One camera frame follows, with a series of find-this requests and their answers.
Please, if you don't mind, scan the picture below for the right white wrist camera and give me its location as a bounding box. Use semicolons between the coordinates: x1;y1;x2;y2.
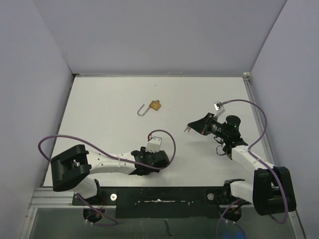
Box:
214;102;225;118

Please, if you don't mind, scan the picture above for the brass padlock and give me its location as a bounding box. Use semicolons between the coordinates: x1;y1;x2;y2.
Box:
137;100;161;117

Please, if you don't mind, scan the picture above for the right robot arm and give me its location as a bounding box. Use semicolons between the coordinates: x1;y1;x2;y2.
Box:
187;113;297;216

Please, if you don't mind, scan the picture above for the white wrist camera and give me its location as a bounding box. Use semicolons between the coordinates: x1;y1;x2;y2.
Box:
214;102;225;118
146;135;162;153

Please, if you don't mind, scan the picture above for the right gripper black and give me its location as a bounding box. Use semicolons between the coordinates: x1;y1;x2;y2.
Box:
189;113;229;140

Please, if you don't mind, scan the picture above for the aluminium right rail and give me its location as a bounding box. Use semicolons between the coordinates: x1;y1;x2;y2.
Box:
243;72;275;164

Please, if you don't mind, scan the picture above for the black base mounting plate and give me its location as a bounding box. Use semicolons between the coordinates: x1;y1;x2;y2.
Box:
72;187;247;227

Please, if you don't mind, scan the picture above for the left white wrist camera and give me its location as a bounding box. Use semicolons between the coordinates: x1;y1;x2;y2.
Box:
146;135;162;153

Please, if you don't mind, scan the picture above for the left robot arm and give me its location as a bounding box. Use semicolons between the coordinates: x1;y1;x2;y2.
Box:
50;144;169;205

